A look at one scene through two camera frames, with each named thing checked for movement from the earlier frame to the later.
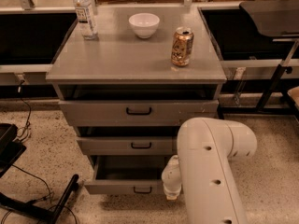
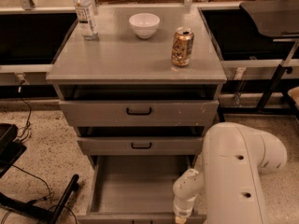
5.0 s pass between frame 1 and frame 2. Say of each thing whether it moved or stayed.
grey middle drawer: stayed
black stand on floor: stayed
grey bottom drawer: moved
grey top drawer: stayed
